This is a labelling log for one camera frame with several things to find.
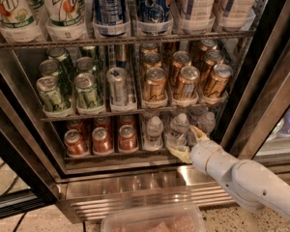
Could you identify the green can middle left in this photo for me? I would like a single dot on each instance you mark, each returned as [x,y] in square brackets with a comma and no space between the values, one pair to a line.
[53,67]

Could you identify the blue bottle right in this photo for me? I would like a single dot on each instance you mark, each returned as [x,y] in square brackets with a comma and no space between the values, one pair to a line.
[153,15]

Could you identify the green can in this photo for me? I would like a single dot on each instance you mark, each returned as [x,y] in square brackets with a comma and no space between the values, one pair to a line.
[87,65]
[53,67]
[87,91]
[53,98]

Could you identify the blue bottle left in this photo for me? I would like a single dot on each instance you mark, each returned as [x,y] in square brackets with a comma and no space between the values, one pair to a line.
[111,16]

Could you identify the red can front middle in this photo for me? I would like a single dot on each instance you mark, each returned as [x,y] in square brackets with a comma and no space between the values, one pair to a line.
[102,143]

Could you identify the gold can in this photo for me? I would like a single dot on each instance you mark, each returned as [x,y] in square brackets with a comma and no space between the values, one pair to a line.
[154,85]
[217,81]
[186,83]

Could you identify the gold can front middle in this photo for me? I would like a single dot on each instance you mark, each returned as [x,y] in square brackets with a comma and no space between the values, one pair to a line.
[186,83]

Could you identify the white bottle left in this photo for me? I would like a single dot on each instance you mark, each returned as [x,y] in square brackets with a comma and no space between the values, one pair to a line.
[195,15]

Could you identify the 7up bottle left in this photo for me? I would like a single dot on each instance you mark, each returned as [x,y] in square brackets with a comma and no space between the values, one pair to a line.
[16,14]

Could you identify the clear water bottle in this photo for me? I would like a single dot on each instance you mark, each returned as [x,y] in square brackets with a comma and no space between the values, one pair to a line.
[153,132]
[178,130]
[207,122]

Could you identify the gold can second row right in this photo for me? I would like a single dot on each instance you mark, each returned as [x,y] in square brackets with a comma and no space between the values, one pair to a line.
[211,58]

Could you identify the clear plastic container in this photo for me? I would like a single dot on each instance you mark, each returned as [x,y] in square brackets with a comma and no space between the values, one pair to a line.
[176,217]

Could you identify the stainless steel fridge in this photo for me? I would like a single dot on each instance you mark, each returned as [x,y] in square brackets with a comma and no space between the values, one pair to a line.
[93,187]

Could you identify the gold can second row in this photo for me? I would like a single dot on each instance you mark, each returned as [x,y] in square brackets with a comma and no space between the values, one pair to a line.
[211,58]
[179,59]
[151,60]

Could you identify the fridge glass door right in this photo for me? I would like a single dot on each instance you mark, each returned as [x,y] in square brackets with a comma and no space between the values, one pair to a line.
[260,94]

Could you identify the gold can second row middle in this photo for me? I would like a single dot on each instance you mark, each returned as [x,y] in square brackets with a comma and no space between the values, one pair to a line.
[179,59]

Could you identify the silver can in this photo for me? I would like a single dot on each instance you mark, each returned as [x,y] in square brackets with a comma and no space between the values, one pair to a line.
[118,86]

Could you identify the white bottle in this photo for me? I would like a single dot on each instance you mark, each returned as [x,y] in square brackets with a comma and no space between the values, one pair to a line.
[232,14]
[195,15]

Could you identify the green can front left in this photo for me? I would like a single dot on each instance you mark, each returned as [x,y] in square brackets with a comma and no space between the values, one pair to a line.
[53,98]

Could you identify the white bottle right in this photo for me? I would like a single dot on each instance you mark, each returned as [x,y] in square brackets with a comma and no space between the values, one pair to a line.
[232,14]

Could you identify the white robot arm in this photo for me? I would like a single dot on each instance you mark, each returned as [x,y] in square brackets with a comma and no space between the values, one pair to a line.
[252,185]

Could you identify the gold can front left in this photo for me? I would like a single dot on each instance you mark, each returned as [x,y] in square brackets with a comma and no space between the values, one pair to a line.
[154,85]

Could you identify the gold can front right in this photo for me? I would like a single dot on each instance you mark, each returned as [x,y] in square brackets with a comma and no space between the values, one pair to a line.
[217,81]

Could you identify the gold can second row left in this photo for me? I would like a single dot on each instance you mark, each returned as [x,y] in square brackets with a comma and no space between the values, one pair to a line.
[151,60]

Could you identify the blue bottle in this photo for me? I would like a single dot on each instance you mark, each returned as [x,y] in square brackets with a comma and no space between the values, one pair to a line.
[111,16]
[153,15]

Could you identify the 7up bottle right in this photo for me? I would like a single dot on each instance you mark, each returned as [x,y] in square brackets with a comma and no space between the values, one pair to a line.
[63,14]

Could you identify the red can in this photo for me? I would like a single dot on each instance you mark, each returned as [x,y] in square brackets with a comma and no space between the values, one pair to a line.
[127,138]
[102,143]
[76,146]

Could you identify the red can front left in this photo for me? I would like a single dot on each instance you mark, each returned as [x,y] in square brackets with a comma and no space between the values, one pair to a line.
[76,146]

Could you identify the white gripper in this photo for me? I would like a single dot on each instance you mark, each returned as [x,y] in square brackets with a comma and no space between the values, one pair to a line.
[200,154]

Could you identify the green can front right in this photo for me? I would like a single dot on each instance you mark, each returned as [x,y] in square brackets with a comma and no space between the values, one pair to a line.
[87,91]

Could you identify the red can front right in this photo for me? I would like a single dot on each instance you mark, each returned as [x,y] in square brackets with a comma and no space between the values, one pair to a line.
[127,138]

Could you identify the green can middle right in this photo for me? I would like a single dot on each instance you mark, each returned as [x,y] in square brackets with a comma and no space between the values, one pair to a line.
[87,65]

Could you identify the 7up bottle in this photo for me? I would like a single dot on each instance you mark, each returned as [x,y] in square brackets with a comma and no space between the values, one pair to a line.
[16,14]
[63,14]

